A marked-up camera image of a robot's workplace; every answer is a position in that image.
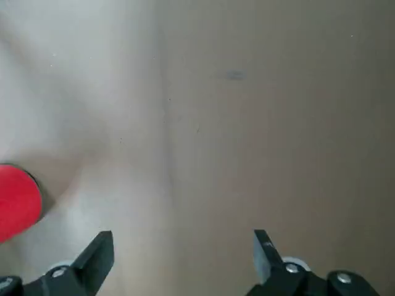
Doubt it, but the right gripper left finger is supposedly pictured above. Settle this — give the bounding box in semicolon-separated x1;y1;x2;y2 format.
0;230;115;296

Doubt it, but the red push-button trash can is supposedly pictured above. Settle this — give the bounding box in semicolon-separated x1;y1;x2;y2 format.
0;164;43;244

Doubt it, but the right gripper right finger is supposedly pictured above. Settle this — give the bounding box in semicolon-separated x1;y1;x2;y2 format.
246;229;383;296

